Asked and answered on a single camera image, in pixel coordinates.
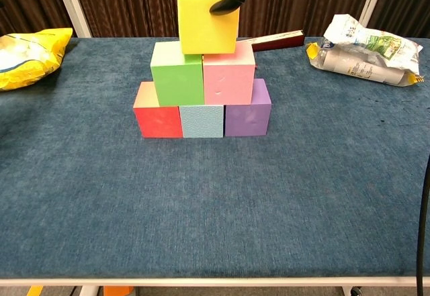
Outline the blue felt table cover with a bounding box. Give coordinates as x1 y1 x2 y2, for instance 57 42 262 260
0 36 430 279

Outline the yellow snack bag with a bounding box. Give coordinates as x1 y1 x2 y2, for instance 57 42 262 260
0 27 74 92

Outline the purple foam cube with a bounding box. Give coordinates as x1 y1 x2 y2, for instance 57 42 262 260
223 78 272 138

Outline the yellow foam cube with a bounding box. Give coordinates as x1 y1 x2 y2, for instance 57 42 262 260
176 0 241 55

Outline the red foam cube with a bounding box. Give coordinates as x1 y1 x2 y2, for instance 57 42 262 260
133 81 184 139

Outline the long dark red box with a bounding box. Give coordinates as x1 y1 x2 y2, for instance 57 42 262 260
236 29 306 52

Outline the white table frame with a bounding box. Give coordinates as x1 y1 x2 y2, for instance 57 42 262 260
0 277 430 296

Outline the light blue foam cube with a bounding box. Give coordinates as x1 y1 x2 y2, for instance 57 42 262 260
179 103 225 139

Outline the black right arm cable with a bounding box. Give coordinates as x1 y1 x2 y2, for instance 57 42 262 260
415 151 430 296

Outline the white crumpled snack bag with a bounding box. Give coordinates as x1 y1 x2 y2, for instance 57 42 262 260
305 13 425 88

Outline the green foam cube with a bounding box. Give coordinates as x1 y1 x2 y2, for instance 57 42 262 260
150 40 205 107

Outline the pink foam cube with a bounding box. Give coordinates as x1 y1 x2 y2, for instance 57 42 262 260
202 42 256 105

